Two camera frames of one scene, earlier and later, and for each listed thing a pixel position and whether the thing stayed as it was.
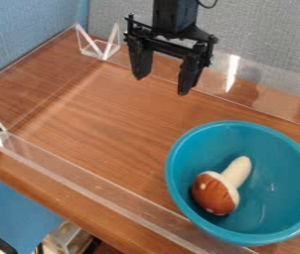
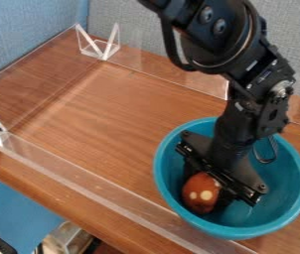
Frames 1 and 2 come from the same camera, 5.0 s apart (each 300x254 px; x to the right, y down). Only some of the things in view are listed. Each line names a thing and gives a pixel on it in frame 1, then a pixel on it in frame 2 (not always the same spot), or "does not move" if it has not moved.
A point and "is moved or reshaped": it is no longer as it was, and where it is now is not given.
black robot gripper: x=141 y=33 -> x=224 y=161
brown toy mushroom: x=216 y=189 is moved or reshaped
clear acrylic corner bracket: x=100 y=49 does not move
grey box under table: x=68 y=239 does not move
